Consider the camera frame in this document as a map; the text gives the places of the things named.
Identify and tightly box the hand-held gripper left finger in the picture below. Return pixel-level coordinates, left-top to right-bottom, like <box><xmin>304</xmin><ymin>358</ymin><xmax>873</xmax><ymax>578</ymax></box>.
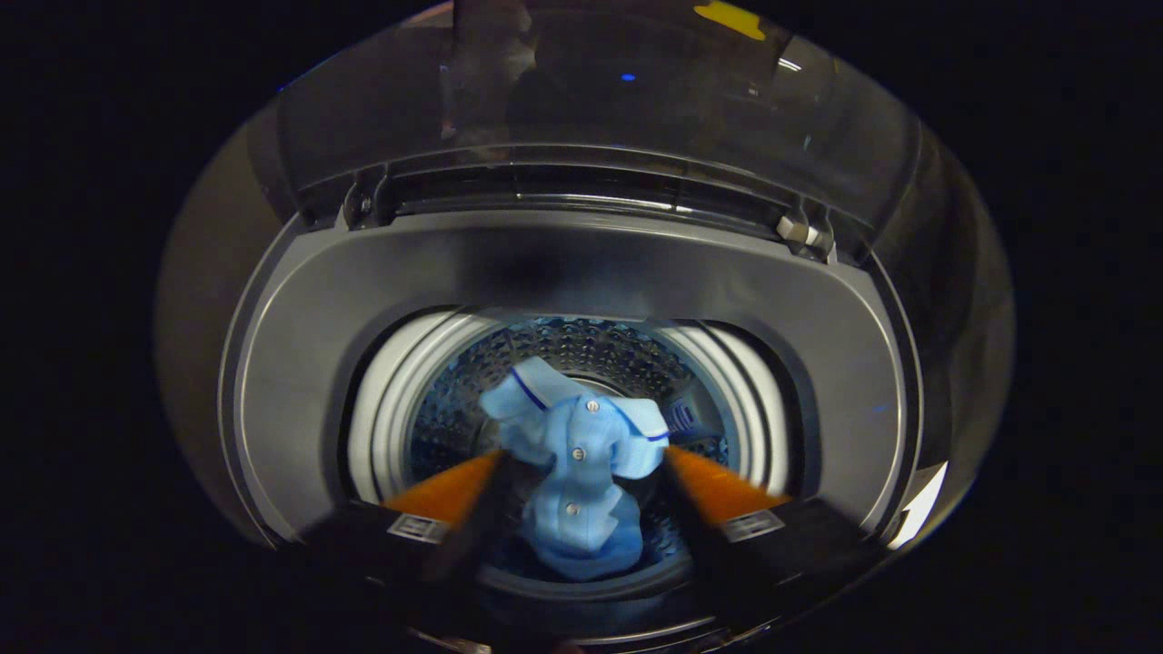
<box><xmin>300</xmin><ymin>448</ymin><xmax>511</xmax><ymax>600</ymax></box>

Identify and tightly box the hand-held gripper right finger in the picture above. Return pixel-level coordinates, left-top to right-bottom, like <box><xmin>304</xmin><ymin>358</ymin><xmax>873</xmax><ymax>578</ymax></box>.
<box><xmin>662</xmin><ymin>444</ymin><xmax>884</xmax><ymax>593</ymax></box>

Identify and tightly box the light blue polo shirt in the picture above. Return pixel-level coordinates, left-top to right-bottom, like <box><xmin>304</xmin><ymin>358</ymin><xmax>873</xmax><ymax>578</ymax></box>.
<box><xmin>479</xmin><ymin>356</ymin><xmax>671</xmax><ymax>582</ymax></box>

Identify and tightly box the dark grey washing machine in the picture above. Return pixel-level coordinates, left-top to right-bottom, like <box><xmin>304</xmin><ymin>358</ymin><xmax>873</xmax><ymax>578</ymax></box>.
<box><xmin>154</xmin><ymin>91</ymin><xmax>1014</xmax><ymax>654</ymax></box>

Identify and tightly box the dark washing machine lid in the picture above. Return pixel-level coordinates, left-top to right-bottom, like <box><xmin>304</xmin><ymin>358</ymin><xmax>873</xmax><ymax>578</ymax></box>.
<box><xmin>273</xmin><ymin>0</ymin><xmax>924</xmax><ymax>230</ymax></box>

